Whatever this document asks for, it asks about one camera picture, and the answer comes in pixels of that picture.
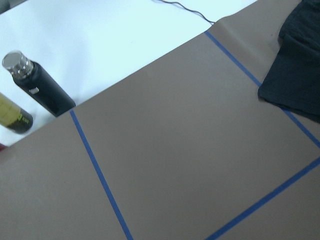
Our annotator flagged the black printed t-shirt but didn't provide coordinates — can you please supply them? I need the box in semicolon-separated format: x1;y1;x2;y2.
257;0;320;123

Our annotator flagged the brown paper table cover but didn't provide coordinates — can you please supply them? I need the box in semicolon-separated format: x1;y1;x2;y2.
0;0;320;240

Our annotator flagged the black steel-capped water bottle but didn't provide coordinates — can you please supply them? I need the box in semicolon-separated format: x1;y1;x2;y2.
2;50;76;117

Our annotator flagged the yellow-green labelled bottle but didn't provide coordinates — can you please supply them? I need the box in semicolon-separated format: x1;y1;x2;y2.
0;93;33;134

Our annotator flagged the thin black cable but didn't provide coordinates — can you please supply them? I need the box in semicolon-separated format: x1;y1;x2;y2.
151;0;215;25

